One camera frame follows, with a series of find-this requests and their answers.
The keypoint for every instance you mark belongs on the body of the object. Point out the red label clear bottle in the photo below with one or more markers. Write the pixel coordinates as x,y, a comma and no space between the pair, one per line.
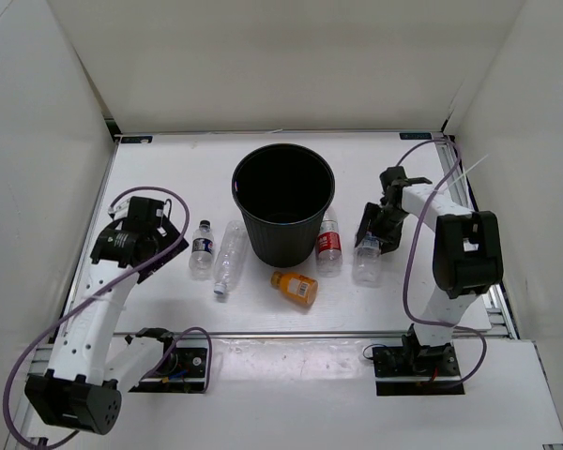
328,247

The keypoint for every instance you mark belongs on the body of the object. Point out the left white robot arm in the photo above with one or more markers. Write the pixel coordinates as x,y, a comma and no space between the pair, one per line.
82,388

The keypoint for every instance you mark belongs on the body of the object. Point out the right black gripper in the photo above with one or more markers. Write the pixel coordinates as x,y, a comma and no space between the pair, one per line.
390,239

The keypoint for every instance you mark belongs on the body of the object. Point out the orange juice bottle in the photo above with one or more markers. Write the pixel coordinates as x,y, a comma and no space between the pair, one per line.
298,288

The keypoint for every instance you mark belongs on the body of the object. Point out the right aluminium frame rail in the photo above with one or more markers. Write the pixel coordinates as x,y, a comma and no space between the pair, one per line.
467,262

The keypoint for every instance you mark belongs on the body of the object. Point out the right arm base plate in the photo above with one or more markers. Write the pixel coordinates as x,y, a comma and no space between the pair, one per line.
397,375

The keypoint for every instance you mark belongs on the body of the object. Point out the tall clear crushed bottle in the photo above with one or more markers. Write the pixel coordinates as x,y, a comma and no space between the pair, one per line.
229,263

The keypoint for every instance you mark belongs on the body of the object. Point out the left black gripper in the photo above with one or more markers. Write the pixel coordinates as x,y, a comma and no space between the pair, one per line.
146,272

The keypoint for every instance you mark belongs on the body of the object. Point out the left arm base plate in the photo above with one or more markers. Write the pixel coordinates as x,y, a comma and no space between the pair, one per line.
184,373

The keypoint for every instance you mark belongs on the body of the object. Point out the small clear black-cap bottle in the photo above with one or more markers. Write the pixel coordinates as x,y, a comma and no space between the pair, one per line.
202,251

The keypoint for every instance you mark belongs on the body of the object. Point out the black plastic waste bin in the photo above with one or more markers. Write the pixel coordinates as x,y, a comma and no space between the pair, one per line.
282,191

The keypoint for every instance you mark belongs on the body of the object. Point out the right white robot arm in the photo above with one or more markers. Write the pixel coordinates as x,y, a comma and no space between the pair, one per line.
417,197

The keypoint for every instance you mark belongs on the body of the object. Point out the front aluminium rail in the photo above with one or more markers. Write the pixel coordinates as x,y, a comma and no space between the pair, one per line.
318,334

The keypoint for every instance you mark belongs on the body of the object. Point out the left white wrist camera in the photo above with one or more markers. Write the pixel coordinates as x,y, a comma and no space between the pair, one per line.
119,210

